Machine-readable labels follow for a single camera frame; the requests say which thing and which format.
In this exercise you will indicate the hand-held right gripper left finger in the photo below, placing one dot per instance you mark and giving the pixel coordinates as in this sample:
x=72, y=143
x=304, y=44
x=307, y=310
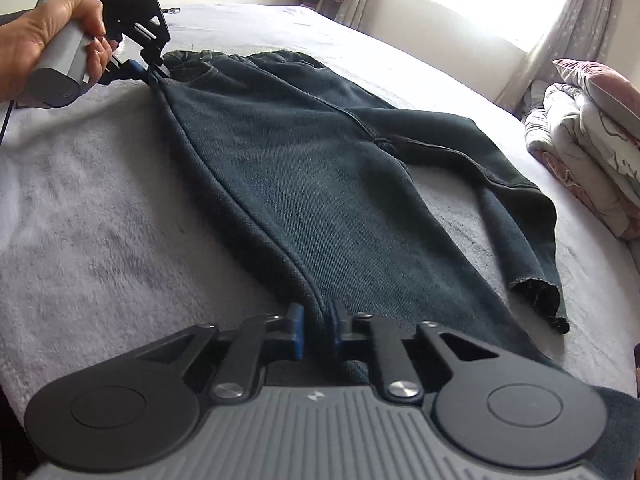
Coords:
x=298, y=332

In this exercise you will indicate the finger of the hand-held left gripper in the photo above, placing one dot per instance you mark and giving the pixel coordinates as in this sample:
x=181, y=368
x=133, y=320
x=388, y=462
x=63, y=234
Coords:
x=136, y=70
x=159, y=62

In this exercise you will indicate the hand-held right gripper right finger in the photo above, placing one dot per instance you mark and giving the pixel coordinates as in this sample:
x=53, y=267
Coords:
x=337, y=332

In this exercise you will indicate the dark blue jeans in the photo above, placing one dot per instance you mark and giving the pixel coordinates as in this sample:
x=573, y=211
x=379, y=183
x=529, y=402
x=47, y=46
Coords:
x=300, y=185

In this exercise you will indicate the person's left hand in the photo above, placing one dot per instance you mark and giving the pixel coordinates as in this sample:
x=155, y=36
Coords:
x=30, y=45

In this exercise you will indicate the bed with grey blanket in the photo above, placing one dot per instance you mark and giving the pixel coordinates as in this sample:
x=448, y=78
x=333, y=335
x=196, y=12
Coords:
x=100, y=210

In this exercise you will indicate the folded grey pink quilt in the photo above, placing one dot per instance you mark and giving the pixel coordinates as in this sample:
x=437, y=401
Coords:
x=565, y=160

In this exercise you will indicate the maroon pillow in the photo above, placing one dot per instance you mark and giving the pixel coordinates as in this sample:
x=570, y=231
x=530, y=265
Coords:
x=605, y=85

